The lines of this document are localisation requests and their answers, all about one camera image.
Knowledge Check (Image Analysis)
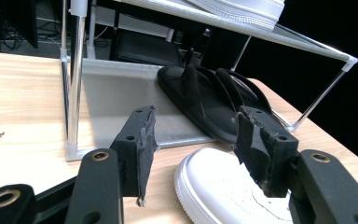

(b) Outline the white sneaker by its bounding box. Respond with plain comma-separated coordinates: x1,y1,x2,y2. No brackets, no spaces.
185,0,286,33
173,147,295,224

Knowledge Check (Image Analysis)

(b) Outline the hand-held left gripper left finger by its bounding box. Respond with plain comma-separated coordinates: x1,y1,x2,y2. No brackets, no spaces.
109,105,160,208

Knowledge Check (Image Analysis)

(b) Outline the black flip-flop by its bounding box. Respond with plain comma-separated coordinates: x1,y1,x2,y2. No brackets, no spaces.
157,63,244,145
213,67,277,117

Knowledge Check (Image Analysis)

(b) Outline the grey metal shoe rack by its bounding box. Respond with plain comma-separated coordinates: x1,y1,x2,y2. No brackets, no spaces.
59,0,358,162

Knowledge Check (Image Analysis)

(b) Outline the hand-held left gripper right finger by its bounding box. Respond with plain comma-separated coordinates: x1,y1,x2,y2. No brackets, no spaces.
231,105,300,199

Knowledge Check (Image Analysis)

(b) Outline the white metal table frame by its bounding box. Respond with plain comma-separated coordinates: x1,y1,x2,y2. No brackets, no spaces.
86,4,175,61

